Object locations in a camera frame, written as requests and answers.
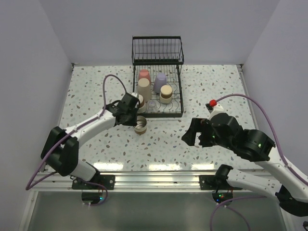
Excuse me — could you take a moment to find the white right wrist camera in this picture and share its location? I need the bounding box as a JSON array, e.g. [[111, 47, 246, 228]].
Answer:
[[206, 100, 225, 120]]

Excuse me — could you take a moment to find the aluminium front mounting rail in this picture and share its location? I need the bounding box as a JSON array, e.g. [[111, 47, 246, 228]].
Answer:
[[31, 169, 282, 193]]

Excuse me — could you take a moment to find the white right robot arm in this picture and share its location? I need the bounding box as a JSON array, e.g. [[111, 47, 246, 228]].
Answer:
[[181, 113, 308, 217]]

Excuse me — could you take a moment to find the black left base bracket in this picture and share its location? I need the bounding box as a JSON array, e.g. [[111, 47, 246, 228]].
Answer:
[[72, 174, 116, 190]]

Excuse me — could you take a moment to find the black right base bracket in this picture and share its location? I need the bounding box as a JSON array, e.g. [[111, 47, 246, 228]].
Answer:
[[199, 175, 242, 192]]

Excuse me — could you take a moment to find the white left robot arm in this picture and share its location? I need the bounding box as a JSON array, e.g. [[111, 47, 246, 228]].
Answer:
[[40, 93, 140, 189]]

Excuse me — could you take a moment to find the clear glass cup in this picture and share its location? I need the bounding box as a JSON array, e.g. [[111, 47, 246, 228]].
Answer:
[[146, 100, 158, 113]]

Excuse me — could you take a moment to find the black base bracket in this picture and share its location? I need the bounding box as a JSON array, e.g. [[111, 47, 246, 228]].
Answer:
[[72, 174, 116, 190], [199, 175, 242, 192]]

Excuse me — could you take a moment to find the lilac plastic cup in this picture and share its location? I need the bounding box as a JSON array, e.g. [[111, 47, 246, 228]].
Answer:
[[154, 73, 167, 94]]

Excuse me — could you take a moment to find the black wire dish rack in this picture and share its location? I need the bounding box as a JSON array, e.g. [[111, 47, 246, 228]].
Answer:
[[131, 36, 184, 118]]

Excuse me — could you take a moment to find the beige plastic cup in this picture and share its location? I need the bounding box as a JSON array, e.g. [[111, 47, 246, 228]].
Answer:
[[138, 78, 152, 102]]

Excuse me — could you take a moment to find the aluminium corner rail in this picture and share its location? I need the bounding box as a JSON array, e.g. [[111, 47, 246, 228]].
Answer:
[[236, 64, 243, 72]]

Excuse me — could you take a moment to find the pink plastic cup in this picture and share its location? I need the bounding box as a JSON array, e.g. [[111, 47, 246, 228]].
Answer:
[[138, 69, 151, 82]]

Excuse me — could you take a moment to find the steel cup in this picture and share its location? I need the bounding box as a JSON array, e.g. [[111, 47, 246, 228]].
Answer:
[[137, 94, 146, 114], [159, 85, 173, 104], [134, 115, 147, 135]]

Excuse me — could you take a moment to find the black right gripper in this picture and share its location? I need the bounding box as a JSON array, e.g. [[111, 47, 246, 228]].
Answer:
[[181, 117, 234, 150]]

